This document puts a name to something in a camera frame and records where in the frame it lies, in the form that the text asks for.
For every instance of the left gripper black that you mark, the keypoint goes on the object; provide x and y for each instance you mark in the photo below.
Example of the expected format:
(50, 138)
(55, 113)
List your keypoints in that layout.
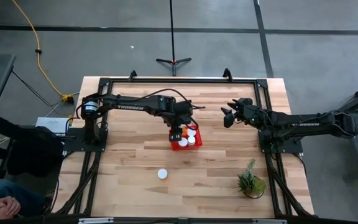
(176, 126)

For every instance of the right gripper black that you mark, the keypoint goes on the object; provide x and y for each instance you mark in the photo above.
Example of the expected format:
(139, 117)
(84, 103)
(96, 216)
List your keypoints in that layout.
(247, 113)

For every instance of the orange pill bottle white cap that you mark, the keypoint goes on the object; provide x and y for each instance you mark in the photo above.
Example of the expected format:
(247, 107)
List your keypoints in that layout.
(185, 130)
(191, 132)
(183, 142)

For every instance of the small orange pill bottle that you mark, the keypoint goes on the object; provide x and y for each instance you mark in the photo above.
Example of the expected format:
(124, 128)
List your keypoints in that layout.
(191, 141)

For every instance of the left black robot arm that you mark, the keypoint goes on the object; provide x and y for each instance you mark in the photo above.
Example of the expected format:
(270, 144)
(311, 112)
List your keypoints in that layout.
(129, 105)

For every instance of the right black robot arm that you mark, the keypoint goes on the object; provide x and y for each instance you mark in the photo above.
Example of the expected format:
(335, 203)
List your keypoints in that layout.
(306, 124)

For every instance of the red plastic basket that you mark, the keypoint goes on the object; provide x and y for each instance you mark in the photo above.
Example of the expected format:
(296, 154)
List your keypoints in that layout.
(179, 147)

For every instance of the small potted green plant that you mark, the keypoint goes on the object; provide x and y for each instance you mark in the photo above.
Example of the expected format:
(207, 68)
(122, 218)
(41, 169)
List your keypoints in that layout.
(250, 183)

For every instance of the black tripod stand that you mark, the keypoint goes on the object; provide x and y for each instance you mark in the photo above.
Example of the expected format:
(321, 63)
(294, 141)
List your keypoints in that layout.
(173, 60)

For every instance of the white flat box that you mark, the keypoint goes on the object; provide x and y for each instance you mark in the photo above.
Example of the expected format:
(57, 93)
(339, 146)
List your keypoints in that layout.
(53, 124)

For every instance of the black bag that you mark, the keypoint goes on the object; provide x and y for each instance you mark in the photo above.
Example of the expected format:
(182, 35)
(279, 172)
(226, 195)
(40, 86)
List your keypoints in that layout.
(36, 152)

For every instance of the black frame hook bracket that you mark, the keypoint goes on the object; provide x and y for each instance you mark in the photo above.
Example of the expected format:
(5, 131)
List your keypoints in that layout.
(132, 75)
(227, 75)

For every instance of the black aluminium table frame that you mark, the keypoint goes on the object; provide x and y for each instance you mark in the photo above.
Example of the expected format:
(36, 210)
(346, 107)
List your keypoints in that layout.
(182, 81)

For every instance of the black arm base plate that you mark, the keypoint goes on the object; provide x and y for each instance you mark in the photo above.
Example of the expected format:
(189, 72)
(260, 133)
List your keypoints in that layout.
(73, 143)
(294, 147)

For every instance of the silver aluminium bracket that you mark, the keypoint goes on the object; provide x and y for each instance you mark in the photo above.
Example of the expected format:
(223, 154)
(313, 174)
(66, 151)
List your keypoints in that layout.
(95, 221)
(269, 221)

